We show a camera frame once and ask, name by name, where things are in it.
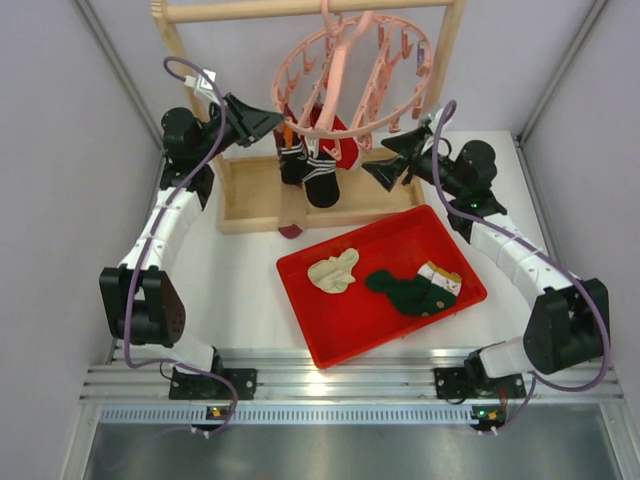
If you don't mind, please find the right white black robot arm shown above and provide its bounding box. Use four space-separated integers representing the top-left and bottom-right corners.
364 123 611 397

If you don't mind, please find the red sock on hanger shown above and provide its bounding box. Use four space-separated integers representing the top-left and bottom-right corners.
303 102 360 170

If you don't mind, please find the beige purple striped sock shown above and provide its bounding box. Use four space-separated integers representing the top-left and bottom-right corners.
277 182 307 241

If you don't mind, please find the white patterned sock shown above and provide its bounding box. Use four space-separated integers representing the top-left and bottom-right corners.
418 261 462 296

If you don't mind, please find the cream yellow sock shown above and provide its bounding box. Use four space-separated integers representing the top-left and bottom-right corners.
307 248 360 294

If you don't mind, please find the red plastic tray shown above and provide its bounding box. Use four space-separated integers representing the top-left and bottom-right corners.
276 206 488 369

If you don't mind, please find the aluminium mounting rail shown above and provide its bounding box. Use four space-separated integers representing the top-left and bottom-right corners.
80 348 623 424

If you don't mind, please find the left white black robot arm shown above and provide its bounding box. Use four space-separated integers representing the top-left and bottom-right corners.
99 94 284 400

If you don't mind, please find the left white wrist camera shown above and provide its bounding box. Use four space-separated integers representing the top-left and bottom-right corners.
183 74 219 104

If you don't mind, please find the pink round clip hanger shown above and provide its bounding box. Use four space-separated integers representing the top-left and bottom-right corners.
271 1 435 152

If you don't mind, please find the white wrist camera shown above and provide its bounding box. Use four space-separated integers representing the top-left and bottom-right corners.
183 74 219 104
419 108 450 140

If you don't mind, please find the wooden hanger rack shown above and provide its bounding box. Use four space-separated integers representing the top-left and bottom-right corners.
151 1 465 234

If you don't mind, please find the black white striped sock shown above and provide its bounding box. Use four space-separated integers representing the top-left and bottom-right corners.
274 132 308 185

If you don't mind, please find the dark green sock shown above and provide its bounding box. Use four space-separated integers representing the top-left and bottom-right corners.
365 270 459 317

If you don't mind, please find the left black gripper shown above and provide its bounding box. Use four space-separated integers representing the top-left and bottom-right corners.
193 92 284 163

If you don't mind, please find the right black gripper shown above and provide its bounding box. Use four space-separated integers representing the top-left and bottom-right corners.
364 126 467 199

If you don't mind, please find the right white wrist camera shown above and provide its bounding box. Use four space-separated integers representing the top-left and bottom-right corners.
419 108 450 140

